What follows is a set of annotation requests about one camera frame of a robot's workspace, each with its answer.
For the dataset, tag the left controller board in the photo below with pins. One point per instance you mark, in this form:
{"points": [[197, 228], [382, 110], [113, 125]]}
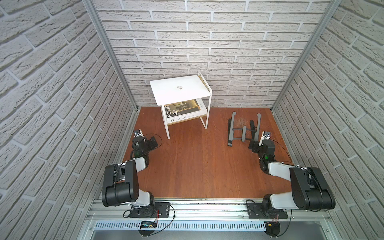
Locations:
{"points": [[148, 225]]}

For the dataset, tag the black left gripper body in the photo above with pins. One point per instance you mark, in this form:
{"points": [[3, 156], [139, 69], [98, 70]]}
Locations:
{"points": [[151, 142]]}

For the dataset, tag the black laptop stand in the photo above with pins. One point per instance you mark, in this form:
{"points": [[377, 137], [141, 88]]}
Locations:
{"points": [[248, 134]]}

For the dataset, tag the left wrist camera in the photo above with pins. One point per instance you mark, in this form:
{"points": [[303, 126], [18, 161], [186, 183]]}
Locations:
{"points": [[138, 133]]}

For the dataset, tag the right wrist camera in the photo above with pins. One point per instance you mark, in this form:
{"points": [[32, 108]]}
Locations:
{"points": [[265, 136]]}

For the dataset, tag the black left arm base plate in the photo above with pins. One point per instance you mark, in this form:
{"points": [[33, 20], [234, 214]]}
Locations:
{"points": [[158, 210]]}

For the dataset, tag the controller board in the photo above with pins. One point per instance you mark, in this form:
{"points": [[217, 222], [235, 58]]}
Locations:
{"points": [[272, 229], [148, 225]]}

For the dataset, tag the white side table wooden top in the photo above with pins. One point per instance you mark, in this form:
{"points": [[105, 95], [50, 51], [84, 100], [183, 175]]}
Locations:
{"points": [[207, 101]]}

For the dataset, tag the Folio magazine book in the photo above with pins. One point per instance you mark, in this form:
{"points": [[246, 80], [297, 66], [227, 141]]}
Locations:
{"points": [[184, 111]]}

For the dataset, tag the aluminium frame rail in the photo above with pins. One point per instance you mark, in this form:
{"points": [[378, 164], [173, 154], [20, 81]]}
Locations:
{"points": [[185, 209]]}

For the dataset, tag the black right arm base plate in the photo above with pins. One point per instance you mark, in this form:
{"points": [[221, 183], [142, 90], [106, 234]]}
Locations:
{"points": [[260, 211]]}

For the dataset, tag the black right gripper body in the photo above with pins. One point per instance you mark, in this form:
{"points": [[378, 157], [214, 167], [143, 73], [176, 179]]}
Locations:
{"points": [[255, 147]]}

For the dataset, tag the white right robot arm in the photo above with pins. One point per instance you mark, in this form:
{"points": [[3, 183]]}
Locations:
{"points": [[309, 189]]}

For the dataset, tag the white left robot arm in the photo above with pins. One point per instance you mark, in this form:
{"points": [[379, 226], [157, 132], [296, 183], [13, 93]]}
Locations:
{"points": [[121, 182]]}

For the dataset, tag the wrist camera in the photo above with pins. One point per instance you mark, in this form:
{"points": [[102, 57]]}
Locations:
{"points": [[265, 136], [138, 133]]}

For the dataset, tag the right controller board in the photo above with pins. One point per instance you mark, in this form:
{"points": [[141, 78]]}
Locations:
{"points": [[272, 229]]}

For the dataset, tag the silver laptop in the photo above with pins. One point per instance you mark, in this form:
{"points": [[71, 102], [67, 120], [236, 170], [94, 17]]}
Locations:
{"points": [[174, 90]]}

